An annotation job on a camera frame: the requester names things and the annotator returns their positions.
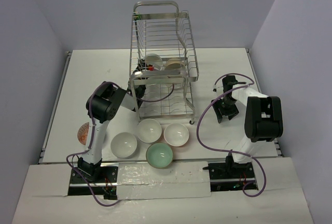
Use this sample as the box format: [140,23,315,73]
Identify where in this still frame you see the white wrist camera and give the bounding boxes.
[145,64,157,71]
[212,85,223,96]

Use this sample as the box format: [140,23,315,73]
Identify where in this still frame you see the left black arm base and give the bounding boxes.
[68,166,118,200]

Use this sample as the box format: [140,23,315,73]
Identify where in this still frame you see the white bowl pink rim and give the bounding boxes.
[163,123,189,147]

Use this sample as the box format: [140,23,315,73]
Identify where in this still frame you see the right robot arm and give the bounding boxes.
[213,73,283,178]

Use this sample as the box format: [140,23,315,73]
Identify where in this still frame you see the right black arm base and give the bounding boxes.
[203,155,258,192]

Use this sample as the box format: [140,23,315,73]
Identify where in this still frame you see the red patterned bowl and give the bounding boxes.
[77,122,89,145]

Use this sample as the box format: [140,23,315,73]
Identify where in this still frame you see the white bowl beige outside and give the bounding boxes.
[165,58,185,70]

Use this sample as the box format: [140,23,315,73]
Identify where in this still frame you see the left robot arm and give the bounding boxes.
[77,81,146,182]

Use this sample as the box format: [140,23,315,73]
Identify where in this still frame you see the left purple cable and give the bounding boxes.
[66,81,175,207]

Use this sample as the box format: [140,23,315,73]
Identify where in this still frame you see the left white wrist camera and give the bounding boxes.
[145,64,157,71]

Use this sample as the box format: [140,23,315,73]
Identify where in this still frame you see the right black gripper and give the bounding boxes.
[212,96,240,123]

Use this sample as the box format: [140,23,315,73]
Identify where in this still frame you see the steel two-tier dish rack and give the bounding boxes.
[128,1,199,124]

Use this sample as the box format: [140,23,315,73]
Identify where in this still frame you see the pale green bowl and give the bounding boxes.
[146,143,173,169]

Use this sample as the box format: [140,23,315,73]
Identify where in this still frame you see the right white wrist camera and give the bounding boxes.
[212,85,223,96]

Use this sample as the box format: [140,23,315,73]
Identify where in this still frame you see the aluminium table edge rail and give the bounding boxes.
[37,51,73,164]

